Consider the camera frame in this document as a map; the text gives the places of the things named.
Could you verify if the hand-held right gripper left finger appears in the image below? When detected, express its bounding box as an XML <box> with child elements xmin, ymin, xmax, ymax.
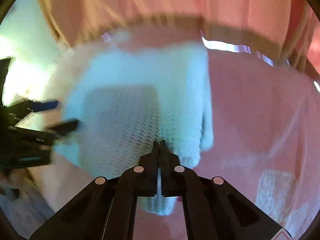
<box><xmin>30</xmin><ymin>140</ymin><xmax>159</xmax><ymax>240</ymax></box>

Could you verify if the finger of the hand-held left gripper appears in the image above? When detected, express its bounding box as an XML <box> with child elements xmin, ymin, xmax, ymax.
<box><xmin>30</xmin><ymin>100</ymin><xmax>60</xmax><ymax>113</ymax></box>
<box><xmin>48</xmin><ymin>119</ymin><xmax>79</xmax><ymax>138</ymax></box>

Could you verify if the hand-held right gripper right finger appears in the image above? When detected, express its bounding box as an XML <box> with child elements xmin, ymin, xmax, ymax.
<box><xmin>160</xmin><ymin>139</ymin><xmax>293</xmax><ymax>240</ymax></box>

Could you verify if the white knit sweater with stripes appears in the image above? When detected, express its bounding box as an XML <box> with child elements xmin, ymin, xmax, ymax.
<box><xmin>54</xmin><ymin>44</ymin><xmax>215</xmax><ymax>217</ymax></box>

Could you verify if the pink and white fleece blanket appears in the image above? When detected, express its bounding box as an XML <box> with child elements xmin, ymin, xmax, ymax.
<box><xmin>0</xmin><ymin>30</ymin><xmax>320</xmax><ymax>240</ymax></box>

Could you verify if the pink curtain with tan hem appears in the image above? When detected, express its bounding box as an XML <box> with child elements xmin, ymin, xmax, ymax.
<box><xmin>34</xmin><ymin>0</ymin><xmax>320</xmax><ymax>75</ymax></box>

